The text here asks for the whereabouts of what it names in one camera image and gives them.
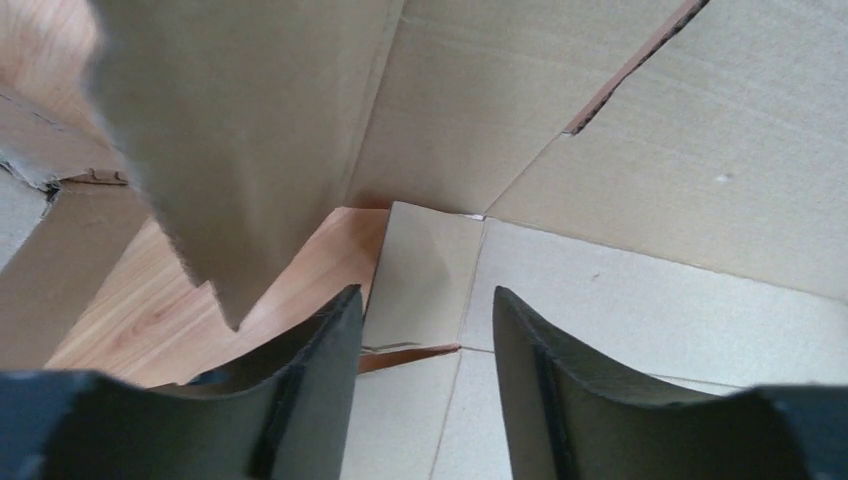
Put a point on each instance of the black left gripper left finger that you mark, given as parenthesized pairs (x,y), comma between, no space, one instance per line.
(280,411)

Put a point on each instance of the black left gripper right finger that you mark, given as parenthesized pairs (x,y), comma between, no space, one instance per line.
(572,412)

